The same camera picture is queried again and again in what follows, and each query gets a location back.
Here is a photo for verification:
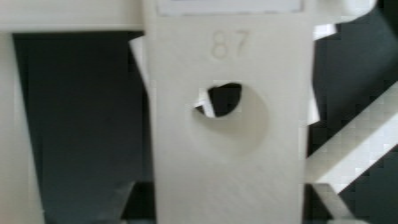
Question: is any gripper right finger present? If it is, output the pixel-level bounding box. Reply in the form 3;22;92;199
304;182;357;224

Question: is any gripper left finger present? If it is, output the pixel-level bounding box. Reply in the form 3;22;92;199
119;182;156;224

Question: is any white chair back frame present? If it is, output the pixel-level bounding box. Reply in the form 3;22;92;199
0;0;394;224

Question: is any white chair seat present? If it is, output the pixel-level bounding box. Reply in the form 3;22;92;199
192;81;245;119

